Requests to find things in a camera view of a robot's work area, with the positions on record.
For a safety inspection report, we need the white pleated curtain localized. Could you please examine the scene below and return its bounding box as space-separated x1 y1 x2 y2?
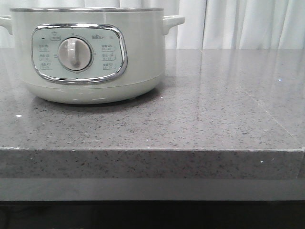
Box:
0 0 305 49

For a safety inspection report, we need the pale green electric cooking pot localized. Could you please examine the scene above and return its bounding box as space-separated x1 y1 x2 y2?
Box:
0 7 185 104

